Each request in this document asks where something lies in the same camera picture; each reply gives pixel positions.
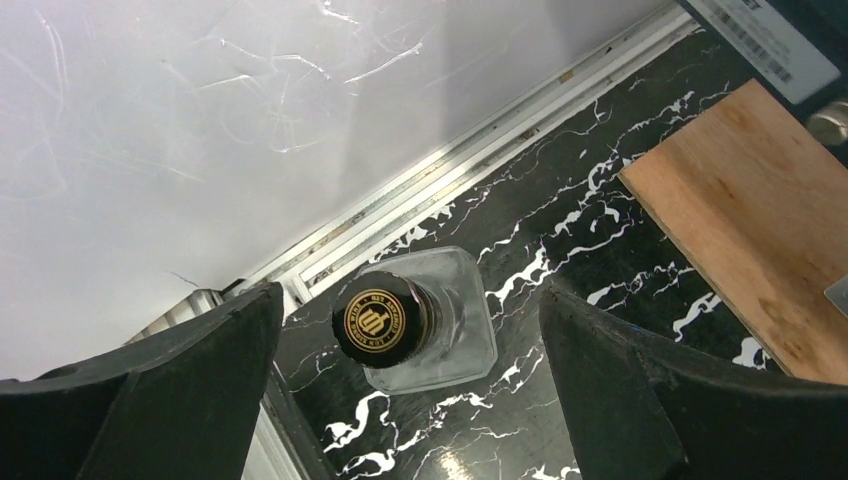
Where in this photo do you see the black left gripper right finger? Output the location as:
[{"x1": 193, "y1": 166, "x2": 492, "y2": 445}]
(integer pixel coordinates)
[{"x1": 538, "y1": 287, "x2": 847, "y2": 479}]

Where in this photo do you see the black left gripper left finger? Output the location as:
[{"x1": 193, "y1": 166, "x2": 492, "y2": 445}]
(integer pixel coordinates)
[{"x1": 1, "y1": 284, "x2": 284, "y2": 479}]

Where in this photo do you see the clear bottle black cap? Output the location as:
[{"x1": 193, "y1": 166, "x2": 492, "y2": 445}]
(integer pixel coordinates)
[{"x1": 331, "y1": 246, "x2": 498, "y2": 395}]

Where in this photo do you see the wooden board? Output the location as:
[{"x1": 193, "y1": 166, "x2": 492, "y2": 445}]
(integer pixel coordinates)
[{"x1": 619, "y1": 80, "x2": 847, "y2": 384}]

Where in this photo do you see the aluminium frame rail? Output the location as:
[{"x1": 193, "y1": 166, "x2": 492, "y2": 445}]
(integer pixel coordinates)
[{"x1": 125, "y1": 3, "x2": 704, "y2": 480}]

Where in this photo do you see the metal stand post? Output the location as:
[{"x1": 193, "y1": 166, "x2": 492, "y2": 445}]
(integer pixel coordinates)
[{"x1": 805, "y1": 98, "x2": 847, "y2": 147}]

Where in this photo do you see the grey network switch box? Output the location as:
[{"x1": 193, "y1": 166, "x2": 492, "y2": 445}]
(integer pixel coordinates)
[{"x1": 681, "y1": 1, "x2": 847, "y2": 106}]

